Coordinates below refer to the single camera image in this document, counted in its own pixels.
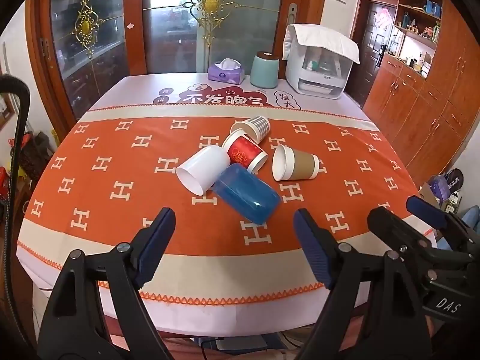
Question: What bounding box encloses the blue translucent plastic cup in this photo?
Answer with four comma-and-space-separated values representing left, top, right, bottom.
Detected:
212, 163, 281, 224

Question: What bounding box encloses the brown sleeve paper cup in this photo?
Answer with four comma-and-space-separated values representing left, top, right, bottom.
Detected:
272, 145, 320, 181

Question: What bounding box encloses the checkered paper cup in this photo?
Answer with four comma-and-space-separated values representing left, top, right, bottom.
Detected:
230, 115, 271, 145

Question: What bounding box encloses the red patterned paper cup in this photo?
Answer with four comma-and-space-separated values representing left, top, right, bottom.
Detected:
221, 128, 268, 173

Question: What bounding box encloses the white plastic cup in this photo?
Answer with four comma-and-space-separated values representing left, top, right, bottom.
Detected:
176, 145, 230, 196

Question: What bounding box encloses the clutter box by cabinet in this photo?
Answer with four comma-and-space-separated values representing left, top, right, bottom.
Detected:
419, 168, 465, 213

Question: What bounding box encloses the wooden cabinet with shelves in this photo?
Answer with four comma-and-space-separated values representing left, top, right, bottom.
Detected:
364, 0, 479, 185

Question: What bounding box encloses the orange H-pattern tablecloth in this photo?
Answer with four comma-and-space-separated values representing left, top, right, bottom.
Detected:
16, 73, 433, 336

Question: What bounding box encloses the white countertop appliance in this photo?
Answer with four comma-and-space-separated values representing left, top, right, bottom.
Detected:
286, 41, 356, 99

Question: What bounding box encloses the dark wooden entrance door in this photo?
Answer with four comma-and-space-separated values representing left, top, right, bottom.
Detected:
346, 0, 398, 107

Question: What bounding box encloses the mint green canister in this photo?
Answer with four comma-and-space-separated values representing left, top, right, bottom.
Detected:
250, 51, 280, 89

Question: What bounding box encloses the white cloth on appliance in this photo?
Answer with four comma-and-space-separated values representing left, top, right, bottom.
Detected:
282, 24, 360, 64

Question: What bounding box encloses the purple tissue pack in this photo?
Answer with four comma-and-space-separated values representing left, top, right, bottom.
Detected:
208, 58, 245, 85

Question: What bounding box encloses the wooden glass sliding door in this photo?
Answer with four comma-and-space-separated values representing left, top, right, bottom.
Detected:
25, 0, 325, 137

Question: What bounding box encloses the black cable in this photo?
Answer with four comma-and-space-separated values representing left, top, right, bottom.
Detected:
0, 74, 35, 353

